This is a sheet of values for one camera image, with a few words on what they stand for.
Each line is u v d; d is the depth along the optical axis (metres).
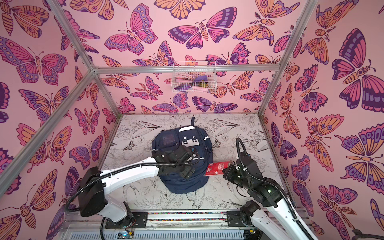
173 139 0.98
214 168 0.75
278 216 0.44
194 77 0.95
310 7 0.69
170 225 0.73
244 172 0.52
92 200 0.41
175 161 0.60
